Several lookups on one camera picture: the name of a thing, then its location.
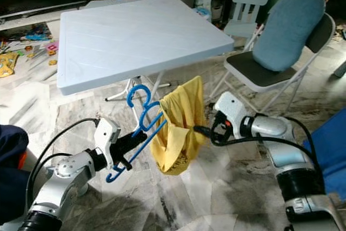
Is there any blue plastic hanger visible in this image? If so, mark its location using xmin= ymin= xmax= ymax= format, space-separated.
xmin=107 ymin=84 xmax=167 ymax=183
xmin=123 ymin=101 xmax=167 ymax=164

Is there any yellow knit cardigan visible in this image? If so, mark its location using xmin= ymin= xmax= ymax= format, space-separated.
xmin=150 ymin=75 xmax=205 ymax=176

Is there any navy blue garment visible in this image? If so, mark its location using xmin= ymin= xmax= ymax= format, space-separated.
xmin=0 ymin=124 xmax=31 ymax=225

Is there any white folding table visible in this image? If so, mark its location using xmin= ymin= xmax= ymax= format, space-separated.
xmin=57 ymin=0 xmax=236 ymax=124

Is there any blue wipes packet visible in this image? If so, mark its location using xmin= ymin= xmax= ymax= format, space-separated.
xmin=194 ymin=5 xmax=212 ymax=21

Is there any pink toy piece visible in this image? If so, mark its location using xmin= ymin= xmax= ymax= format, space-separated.
xmin=46 ymin=40 xmax=60 ymax=56

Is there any blue chair cushion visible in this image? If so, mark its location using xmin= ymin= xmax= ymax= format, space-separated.
xmin=252 ymin=0 xmax=327 ymax=73

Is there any yellow floor toy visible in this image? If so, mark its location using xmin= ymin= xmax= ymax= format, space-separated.
xmin=0 ymin=51 xmax=18 ymax=78

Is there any colourful picture book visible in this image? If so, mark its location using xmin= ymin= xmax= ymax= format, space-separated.
xmin=0 ymin=23 xmax=52 ymax=42

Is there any white television stand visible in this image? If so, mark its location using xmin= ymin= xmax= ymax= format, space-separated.
xmin=0 ymin=3 xmax=90 ymax=31

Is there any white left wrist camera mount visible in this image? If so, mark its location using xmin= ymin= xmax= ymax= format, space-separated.
xmin=94 ymin=117 xmax=123 ymax=160

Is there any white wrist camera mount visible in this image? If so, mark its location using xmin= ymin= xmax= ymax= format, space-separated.
xmin=214 ymin=91 xmax=250 ymax=134
xmin=94 ymin=117 xmax=123 ymax=160

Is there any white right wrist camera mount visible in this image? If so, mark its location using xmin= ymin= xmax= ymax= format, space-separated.
xmin=214 ymin=91 xmax=250 ymax=134

